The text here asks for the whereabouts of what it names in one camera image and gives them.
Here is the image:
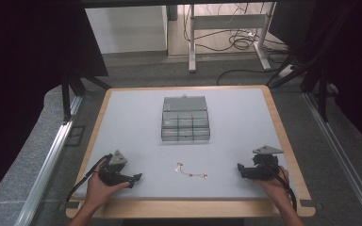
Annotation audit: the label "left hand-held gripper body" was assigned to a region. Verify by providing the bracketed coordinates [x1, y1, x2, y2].
[98, 149, 132, 187]

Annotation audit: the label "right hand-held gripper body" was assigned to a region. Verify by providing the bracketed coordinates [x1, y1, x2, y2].
[242, 145, 285, 182]

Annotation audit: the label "clear plastic compartment box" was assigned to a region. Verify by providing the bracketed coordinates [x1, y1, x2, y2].
[160, 94, 211, 142]

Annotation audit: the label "person's left hand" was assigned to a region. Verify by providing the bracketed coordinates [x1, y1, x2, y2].
[84, 160, 132, 212]

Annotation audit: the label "person's right hand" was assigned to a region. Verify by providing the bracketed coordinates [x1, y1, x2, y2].
[256, 165, 292, 209]

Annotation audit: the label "white table mat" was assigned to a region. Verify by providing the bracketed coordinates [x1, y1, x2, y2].
[74, 88, 297, 201]

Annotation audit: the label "wooden table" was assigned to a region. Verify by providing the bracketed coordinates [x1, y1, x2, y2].
[65, 84, 317, 219]

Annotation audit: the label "black metal stand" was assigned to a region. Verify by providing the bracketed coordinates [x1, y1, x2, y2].
[265, 3, 359, 123]
[59, 69, 112, 123]

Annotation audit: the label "black curtain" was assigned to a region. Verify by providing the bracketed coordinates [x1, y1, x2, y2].
[0, 0, 109, 211]
[268, 0, 362, 156]

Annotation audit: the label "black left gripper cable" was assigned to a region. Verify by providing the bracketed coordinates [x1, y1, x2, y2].
[65, 153, 113, 203]

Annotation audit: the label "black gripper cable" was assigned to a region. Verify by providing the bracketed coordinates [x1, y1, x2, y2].
[263, 163, 298, 213]
[65, 153, 113, 203]

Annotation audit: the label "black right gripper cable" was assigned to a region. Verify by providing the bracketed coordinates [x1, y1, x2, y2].
[263, 163, 298, 213]

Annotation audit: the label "aluminium floor rail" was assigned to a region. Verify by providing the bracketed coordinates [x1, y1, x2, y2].
[302, 90, 362, 226]
[13, 95, 84, 226]

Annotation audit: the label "black floor cables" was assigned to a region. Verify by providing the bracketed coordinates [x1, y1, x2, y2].
[182, 3, 291, 87]

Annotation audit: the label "white metal desk frame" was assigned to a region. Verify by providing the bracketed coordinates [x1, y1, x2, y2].
[188, 2, 277, 73]

